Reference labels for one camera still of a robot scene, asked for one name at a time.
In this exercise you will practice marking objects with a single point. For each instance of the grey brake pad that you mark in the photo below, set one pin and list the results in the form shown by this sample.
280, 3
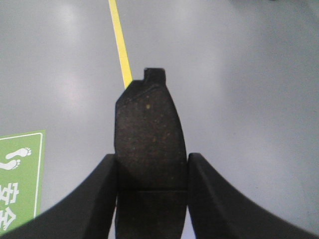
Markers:
151, 157

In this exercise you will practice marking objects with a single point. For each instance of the green floor safety sign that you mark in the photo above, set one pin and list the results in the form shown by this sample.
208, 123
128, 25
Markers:
21, 170

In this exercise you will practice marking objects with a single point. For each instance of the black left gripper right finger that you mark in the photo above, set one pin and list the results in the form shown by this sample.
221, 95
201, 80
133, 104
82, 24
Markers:
219, 211

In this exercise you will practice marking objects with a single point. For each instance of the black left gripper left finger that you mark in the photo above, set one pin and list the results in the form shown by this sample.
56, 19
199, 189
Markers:
86, 213

